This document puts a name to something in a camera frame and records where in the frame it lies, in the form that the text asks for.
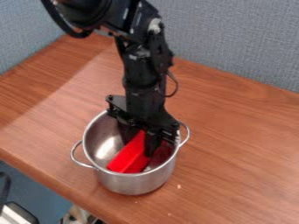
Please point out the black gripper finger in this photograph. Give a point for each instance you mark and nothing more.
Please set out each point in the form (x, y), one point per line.
(152, 141)
(126, 132)

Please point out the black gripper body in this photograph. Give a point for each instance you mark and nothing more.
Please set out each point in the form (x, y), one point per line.
(140, 109)

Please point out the red plastic block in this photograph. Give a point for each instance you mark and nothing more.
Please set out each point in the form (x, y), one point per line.
(131, 159)

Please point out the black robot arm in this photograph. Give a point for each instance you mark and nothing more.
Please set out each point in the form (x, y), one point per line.
(136, 27)

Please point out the stainless steel pot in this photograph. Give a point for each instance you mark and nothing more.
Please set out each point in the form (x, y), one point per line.
(113, 152)

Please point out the white object below table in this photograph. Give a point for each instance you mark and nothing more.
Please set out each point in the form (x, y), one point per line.
(77, 216)

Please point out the grey box below table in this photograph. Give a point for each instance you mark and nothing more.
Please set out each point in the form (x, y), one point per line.
(16, 215)

